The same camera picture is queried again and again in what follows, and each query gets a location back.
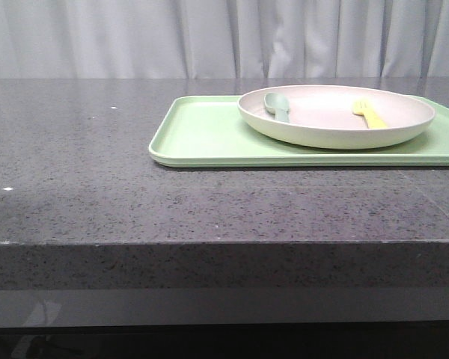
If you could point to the cream round plate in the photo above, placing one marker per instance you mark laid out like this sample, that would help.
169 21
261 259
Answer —
321 116

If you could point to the yellow plastic fork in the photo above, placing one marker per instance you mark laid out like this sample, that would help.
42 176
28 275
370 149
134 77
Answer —
363 107

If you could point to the light green plastic tray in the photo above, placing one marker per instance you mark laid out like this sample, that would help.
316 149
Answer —
209 132

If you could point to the sage green spoon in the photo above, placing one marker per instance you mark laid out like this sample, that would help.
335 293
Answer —
278 105

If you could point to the grey pleated curtain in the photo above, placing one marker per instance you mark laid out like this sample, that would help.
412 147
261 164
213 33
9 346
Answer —
223 39

